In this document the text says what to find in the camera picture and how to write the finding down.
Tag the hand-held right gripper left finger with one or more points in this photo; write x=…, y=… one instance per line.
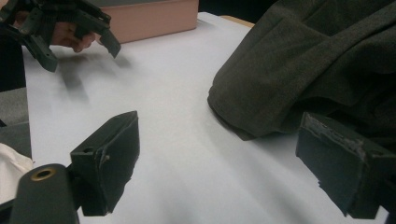
x=107, y=161

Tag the white table sheet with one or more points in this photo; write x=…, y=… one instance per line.
x=174, y=118

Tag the white cloth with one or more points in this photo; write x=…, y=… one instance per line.
x=12, y=174

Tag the dark green cloth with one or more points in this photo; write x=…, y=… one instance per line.
x=305, y=62

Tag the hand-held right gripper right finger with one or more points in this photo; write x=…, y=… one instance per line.
x=339, y=168

